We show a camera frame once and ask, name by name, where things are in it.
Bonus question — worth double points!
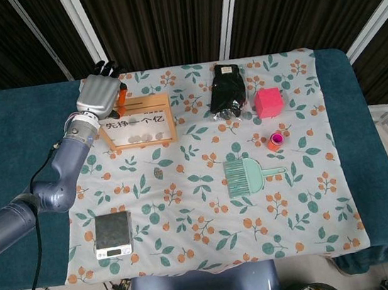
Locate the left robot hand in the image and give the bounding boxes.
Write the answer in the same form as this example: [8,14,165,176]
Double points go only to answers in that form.
[70,57,131,121]

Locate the blue jeans leg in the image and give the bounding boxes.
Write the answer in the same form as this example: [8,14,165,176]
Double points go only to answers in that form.
[331,233,388,277]

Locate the teal table cover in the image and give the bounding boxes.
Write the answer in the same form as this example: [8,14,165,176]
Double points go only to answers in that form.
[0,39,388,290]

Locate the black gloves in plastic bag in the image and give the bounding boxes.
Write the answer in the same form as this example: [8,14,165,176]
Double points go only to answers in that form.
[204,61,250,123]

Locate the silver digital scale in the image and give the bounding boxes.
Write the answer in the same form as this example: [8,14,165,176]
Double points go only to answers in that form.
[90,210,138,262]

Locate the orange cup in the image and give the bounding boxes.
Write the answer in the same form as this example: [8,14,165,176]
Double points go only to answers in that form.
[265,132,285,152]

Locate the mint green dustpan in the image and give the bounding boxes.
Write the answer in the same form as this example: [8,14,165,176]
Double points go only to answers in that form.
[223,152,290,199]

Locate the mint green brush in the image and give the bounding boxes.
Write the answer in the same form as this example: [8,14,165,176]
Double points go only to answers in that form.
[222,158,251,199]

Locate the pink foam cube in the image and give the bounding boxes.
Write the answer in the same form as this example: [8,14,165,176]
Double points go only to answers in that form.
[252,86,287,121]

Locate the floral tablecloth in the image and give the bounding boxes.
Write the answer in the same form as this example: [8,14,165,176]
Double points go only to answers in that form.
[38,42,373,290]

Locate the black power plug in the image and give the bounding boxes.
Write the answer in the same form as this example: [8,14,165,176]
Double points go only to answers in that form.
[110,278,132,290]

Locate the wooden frame money box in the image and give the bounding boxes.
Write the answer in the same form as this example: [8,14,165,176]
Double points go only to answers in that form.
[94,92,179,154]

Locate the white partition post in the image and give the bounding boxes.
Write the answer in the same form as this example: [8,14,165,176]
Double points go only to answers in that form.
[211,0,253,61]
[56,0,115,81]
[338,0,388,62]

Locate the thin grey partition post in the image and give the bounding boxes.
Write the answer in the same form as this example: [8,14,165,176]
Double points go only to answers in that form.
[9,0,74,87]

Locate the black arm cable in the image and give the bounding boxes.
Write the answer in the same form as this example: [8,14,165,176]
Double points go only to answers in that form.
[1,143,79,290]

